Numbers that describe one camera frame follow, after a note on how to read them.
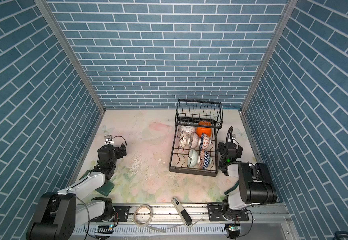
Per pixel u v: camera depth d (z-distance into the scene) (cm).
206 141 90
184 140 91
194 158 83
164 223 72
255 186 45
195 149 88
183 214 70
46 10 71
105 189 79
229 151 71
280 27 77
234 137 80
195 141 92
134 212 73
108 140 75
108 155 67
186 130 99
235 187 82
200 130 99
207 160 82
